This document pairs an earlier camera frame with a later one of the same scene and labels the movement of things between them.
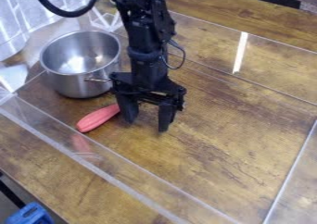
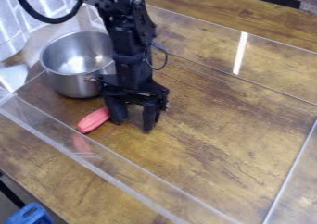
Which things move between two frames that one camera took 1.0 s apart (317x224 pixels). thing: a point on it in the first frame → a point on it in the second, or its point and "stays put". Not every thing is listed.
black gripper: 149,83 → 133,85
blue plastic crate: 32,213 stays put
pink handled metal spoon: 97,118 stays put
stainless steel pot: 78,59 stays put
